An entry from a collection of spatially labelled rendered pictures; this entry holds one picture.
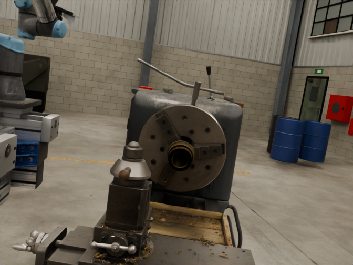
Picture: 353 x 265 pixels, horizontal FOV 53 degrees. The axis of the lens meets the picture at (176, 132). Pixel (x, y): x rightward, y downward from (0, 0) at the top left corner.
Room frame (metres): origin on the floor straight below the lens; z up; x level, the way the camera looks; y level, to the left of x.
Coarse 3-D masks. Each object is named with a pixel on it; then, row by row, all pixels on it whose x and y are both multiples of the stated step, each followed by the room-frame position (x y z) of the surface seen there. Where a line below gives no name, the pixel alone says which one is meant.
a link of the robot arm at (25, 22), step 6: (18, 12) 1.57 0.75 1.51; (24, 12) 1.55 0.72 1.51; (18, 18) 1.56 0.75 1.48; (24, 18) 1.55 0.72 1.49; (30, 18) 1.56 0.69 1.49; (36, 18) 1.56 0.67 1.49; (18, 24) 1.56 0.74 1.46; (24, 24) 1.55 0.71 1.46; (30, 24) 1.54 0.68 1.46; (18, 30) 1.56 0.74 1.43; (24, 30) 1.55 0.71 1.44; (30, 30) 1.55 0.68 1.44; (18, 36) 1.56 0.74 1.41; (24, 36) 1.56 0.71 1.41; (30, 36) 1.57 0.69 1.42
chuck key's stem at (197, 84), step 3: (195, 81) 1.26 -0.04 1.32; (195, 84) 1.26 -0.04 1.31; (198, 84) 1.26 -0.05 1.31; (195, 87) 1.26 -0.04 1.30; (198, 87) 1.26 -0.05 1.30; (195, 90) 1.26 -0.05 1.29; (198, 90) 1.26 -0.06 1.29; (195, 93) 1.26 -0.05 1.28; (198, 93) 1.26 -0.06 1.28; (192, 96) 1.26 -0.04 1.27; (195, 96) 1.26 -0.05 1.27; (192, 99) 1.26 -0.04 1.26; (195, 99) 1.26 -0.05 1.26; (192, 102) 1.26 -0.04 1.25; (195, 102) 1.27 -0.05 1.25
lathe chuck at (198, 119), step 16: (176, 112) 1.22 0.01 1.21; (192, 112) 1.22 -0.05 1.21; (208, 112) 1.27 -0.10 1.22; (144, 128) 1.23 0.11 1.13; (160, 128) 1.23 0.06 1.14; (176, 128) 1.22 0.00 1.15; (192, 128) 1.22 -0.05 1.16; (208, 128) 1.22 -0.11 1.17; (144, 144) 1.23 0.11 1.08; (160, 144) 1.23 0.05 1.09; (160, 160) 1.23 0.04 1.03; (208, 160) 1.22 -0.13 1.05; (224, 160) 1.22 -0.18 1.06; (160, 176) 1.22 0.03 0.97; (176, 176) 1.22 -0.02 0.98; (192, 176) 1.22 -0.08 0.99; (208, 176) 1.22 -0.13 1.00
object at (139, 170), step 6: (120, 162) 0.65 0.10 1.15; (126, 162) 0.64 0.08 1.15; (132, 162) 0.64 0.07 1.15; (138, 162) 0.65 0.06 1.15; (144, 162) 0.66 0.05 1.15; (114, 168) 0.65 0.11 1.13; (120, 168) 0.64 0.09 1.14; (132, 168) 0.64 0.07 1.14; (138, 168) 0.64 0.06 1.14; (144, 168) 0.65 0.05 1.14; (114, 174) 0.64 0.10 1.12; (132, 174) 0.63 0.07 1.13; (138, 174) 0.63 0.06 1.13; (144, 174) 0.64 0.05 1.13; (150, 174) 0.66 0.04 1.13
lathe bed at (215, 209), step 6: (156, 192) 1.36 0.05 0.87; (162, 192) 1.37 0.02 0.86; (150, 198) 1.28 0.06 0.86; (156, 198) 1.29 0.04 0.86; (162, 198) 1.30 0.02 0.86; (186, 204) 1.35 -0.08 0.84; (192, 204) 1.30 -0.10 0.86; (198, 204) 1.36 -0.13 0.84; (204, 204) 1.35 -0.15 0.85; (210, 204) 1.31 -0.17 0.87; (216, 204) 1.32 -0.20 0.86; (210, 210) 1.24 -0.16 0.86; (216, 210) 1.25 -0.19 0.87
